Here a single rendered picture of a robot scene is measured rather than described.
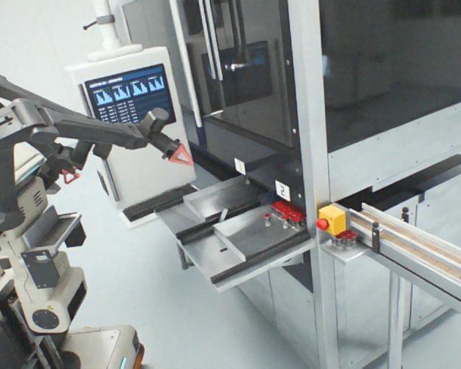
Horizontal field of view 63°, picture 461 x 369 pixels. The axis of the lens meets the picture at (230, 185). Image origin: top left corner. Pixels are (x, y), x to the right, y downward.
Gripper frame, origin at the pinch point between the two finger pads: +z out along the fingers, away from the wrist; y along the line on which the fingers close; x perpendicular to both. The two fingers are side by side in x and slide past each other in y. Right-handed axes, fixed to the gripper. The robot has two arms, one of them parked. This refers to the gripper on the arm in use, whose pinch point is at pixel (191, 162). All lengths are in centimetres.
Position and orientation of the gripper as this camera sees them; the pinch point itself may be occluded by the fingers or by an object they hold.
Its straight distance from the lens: 133.0
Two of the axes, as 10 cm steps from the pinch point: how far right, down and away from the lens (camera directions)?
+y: 0.8, -2.7, 9.6
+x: -5.8, 7.7, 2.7
